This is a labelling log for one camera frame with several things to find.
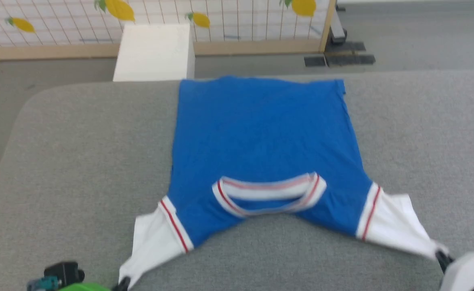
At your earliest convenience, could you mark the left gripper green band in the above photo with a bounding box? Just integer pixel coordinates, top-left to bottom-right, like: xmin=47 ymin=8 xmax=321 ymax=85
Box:
xmin=59 ymin=277 xmax=131 ymax=291

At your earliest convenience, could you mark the left arm cable teal connector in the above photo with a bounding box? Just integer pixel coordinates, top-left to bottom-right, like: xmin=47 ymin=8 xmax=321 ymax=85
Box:
xmin=27 ymin=277 xmax=61 ymax=291

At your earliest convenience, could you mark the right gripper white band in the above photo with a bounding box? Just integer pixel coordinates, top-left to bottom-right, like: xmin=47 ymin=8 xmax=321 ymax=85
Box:
xmin=436 ymin=251 xmax=474 ymax=291

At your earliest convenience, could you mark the blue t-shirt white striped trim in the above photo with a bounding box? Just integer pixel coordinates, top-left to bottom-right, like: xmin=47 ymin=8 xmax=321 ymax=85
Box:
xmin=118 ymin=76 xmax=449 ymax=289

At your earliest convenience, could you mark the lemon print partition wooden frame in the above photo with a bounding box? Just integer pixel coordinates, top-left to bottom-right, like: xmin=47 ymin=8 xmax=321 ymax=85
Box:
xmin=0 ymin=0 xmax=337 ymax=61

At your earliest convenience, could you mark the metal partition foot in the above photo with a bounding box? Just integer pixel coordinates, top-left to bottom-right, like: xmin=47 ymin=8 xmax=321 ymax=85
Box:
xmin=330 ymin=3 xmax=347 ymax=44

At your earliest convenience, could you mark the long black floor mat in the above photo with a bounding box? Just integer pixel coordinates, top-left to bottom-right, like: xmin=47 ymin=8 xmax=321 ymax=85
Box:
xmin=326 ymin=54 xmax=376 ymax=67

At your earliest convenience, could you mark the white box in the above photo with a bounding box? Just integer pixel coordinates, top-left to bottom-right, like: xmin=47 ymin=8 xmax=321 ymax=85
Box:
xmin=113 ymin=23 xmax=196 ymax=82

